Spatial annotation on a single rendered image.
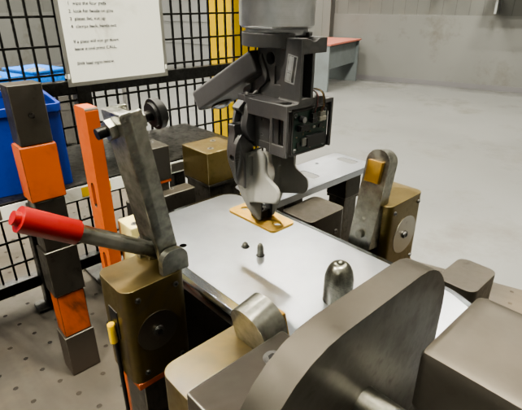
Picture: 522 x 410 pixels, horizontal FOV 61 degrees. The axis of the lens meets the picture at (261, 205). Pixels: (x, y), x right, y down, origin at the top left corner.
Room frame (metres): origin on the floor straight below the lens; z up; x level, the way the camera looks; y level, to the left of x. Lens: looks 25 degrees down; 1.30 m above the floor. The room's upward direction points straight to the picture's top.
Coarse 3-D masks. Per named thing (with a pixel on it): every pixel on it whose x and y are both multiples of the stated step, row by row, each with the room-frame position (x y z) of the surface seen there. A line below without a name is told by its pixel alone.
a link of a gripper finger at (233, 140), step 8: (240, 120) 0.47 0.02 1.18; (232, 128) 0.46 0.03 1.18; (240, 128) 0.46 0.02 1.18; (232, 136) 0.46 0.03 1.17; (240, 136) 0.45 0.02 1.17; (232, 144) 0.46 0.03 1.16; (240, 144) 0.45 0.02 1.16; (248, 144) 0.46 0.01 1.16; (232, 152) 0.45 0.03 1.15; (240, 152) 0.46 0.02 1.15; (232, 160) 0.46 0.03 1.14; (240, 160) 0.46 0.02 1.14; (232, 168) 0.46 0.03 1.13; (240, 168) 0.46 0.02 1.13; (240, 176) 0.46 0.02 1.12; (240, 184) 0.46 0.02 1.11
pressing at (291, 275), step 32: (192, 224) 0.58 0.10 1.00; (224, 224) 0.58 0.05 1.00; (192, 256) 0.49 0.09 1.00; (224, 256) 0.49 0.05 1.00; (256, 256) 0.49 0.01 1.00; (288, 256) 0.49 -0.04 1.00; (320, 256) 0.49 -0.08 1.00; (352, 256) 0.49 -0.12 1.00; (192, 288) 0.42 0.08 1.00; (224, 288) 0.42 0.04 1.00; (256, 288) 0.42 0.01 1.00; (288, 288) 0.42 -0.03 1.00; (320, 288) 0.42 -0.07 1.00; (448, 288) 0.42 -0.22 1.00; (224, 320) 0.38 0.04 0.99; (288, 320) 0.36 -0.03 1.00; (448, 320) 0.36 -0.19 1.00
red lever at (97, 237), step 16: (32, 208) 0.32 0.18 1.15; (16, 224) 0.31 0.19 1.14; (32, 224) 0.31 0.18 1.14; (48, 224) 0.32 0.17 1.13; (64, 224) 0.33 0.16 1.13; (80, 224) 0.34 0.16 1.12; (64, 240) 0.33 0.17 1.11; (80, 240) 0.33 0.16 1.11; (96, 240) 0.34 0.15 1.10; (112, 240) 0.35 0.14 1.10; (128, 240) 0.36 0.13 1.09; (144, 240) 0.38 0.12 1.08
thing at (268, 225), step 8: (232, 208) 0.51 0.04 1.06; (240, 208) 0.51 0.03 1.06; (264, 208) 0.49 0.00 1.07; (240, 216) 0.49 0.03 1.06; (248, 216) 0.49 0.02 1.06; (264, 216) 0.48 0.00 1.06; (272, 216) 0.49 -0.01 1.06; (280, 216) 0.49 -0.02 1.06; (256, 224) 0.47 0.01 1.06; (264, 224) 0.47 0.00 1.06; (272, 224) 0.47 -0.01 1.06; (280, 224) 0.47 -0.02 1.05; (288, 224) 0.47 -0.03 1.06; (272, 232) 0.45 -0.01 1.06
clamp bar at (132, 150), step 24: (120, 120) 0.36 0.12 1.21; (144, 120) 0.37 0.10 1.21; (120, 144) 0.37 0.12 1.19; (144, 144) 0.37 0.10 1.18; (120, 168) 0.39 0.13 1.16; (144, 168) 0.37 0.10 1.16; (144, 192) 0.37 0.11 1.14; (144, 216) 0.38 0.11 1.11; (168, 216) 0.38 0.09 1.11; (168, 240) 0.38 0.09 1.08
